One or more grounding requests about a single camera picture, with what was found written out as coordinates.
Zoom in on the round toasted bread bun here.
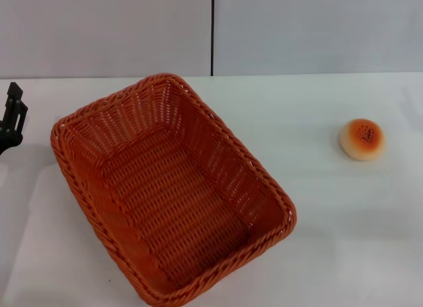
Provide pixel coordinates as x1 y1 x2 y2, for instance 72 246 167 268
338 118 386 162

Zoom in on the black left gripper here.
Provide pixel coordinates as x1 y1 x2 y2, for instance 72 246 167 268
0 81 28 155

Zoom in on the orange woven plastic basket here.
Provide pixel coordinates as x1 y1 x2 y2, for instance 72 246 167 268
50 72 297 304

